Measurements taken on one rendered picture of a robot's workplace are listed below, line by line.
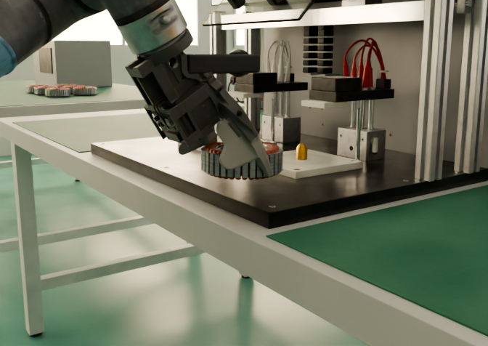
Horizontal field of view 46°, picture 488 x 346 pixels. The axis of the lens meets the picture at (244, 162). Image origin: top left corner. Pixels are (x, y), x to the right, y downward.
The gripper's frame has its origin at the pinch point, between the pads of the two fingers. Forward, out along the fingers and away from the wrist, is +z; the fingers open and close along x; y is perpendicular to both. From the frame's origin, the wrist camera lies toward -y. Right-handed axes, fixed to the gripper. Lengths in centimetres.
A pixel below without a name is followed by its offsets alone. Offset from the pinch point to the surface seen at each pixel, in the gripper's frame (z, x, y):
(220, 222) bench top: 3.1, 2.6, 8.2
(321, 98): 6.6, -11.3, -24.3
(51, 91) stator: 21, -199, -25
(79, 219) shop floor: 101, -249, -7
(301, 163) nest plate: 11.8, -7.8, -12.9
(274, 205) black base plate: 4.2, 6.4, 1.9
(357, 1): -2.5, -14.0, -42.1
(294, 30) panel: 7, -44, -48
